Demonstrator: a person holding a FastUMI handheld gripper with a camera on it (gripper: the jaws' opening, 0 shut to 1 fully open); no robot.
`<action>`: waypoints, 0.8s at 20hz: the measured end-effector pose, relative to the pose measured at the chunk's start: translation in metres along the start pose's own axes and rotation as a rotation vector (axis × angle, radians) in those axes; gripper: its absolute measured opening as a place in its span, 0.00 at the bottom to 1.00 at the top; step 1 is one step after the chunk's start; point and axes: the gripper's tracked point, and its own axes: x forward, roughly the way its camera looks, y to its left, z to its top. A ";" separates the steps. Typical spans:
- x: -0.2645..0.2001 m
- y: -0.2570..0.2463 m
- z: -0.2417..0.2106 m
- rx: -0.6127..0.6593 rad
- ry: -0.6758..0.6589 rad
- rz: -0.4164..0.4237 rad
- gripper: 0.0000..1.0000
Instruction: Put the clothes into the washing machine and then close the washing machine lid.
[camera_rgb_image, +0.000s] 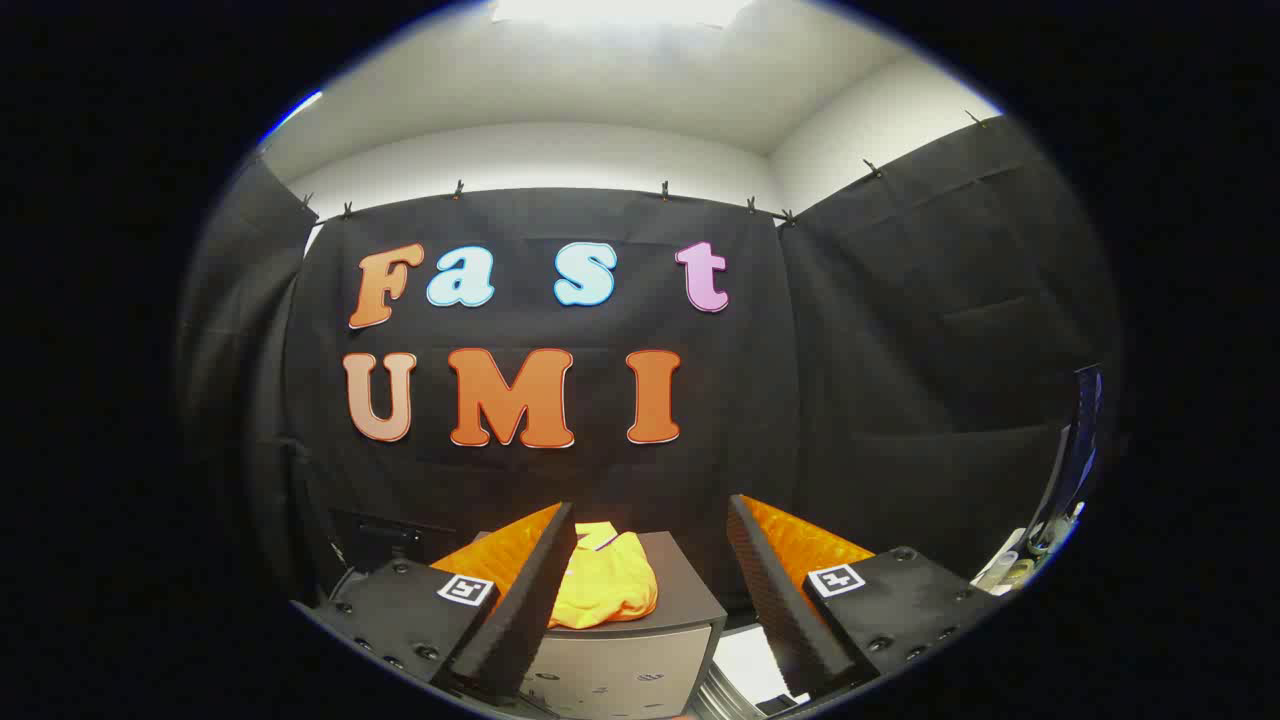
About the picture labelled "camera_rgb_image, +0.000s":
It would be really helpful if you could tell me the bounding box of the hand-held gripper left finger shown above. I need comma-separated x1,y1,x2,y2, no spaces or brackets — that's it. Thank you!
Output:
292,502,578,701

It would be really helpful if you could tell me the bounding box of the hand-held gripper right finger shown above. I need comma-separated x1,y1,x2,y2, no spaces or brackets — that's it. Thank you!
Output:
726,494,1009,701

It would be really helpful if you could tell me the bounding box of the yellow polo shirt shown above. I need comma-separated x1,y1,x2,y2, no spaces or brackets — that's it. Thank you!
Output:
548,521,659,630

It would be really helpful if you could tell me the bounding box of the grey cabinet with dark top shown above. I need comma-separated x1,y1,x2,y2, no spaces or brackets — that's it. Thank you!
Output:
470,530,728,720

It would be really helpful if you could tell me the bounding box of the row of black cloth clips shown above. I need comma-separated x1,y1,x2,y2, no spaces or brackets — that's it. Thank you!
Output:
300,110,986,223

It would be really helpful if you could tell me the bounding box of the dark glass washing machine lid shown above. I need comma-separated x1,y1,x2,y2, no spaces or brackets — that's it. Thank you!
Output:
328,508,463,576

